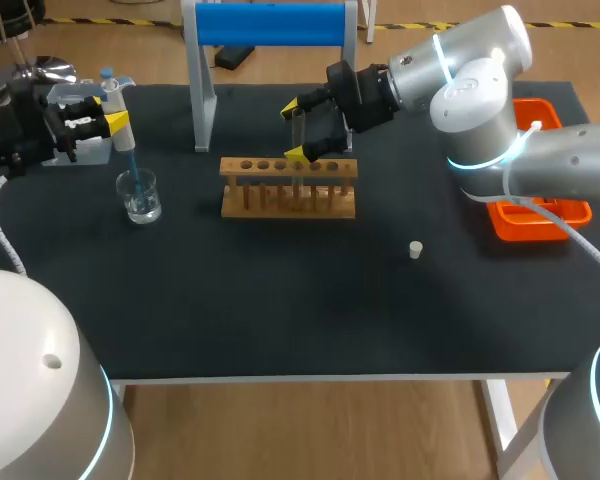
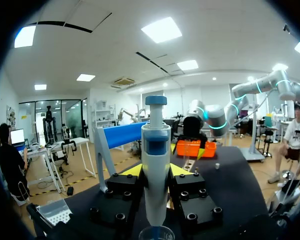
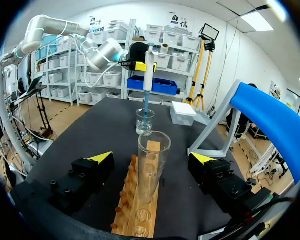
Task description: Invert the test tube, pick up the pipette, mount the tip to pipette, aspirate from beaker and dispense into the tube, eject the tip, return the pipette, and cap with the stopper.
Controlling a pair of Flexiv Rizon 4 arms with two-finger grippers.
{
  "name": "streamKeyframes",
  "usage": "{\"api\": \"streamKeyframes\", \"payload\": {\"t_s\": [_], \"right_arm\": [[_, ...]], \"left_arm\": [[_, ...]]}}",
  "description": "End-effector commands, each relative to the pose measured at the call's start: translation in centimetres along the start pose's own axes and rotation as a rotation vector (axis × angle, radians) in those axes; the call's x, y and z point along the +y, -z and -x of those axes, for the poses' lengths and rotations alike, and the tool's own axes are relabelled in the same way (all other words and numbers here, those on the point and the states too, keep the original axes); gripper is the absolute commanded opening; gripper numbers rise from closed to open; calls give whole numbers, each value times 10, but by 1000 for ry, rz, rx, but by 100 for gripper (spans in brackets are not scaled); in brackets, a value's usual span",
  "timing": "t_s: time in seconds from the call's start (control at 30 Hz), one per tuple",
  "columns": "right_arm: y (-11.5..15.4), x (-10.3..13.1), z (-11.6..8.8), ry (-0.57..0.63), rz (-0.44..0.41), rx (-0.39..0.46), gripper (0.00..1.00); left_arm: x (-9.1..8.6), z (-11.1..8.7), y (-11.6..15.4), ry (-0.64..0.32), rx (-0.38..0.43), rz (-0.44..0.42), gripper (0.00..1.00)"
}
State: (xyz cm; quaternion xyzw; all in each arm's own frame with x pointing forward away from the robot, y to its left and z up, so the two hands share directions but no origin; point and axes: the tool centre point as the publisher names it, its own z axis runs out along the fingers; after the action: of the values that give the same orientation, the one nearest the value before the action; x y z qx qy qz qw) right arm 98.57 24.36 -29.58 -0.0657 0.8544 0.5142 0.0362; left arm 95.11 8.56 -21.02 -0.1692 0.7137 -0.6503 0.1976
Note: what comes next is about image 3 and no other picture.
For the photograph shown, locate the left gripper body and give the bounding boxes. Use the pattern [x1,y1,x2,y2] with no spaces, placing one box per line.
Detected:
[119,41,149,73]

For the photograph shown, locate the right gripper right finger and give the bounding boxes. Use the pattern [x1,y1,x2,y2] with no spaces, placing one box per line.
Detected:
[187,151,254,215]

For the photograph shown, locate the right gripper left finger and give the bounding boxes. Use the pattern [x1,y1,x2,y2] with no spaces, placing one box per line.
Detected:
[48,150,115,217]

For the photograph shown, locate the white pipette with blue tip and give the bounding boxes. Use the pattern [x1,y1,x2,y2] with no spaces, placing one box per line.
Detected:
[142,43,159,126]

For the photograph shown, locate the white tip box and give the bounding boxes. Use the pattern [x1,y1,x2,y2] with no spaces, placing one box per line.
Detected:
[169,100,198,127]

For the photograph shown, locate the glass beaker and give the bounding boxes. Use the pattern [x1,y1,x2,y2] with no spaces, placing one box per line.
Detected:
[135,107,156,137]

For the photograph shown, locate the glass test tube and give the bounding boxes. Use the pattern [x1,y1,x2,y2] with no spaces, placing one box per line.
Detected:
[137,130,172,205]

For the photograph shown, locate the person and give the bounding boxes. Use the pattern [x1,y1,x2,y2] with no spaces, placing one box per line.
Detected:
[225,83,260,144]

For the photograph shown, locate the wooden rack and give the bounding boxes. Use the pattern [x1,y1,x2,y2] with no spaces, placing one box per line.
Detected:
[110,140,164,239]

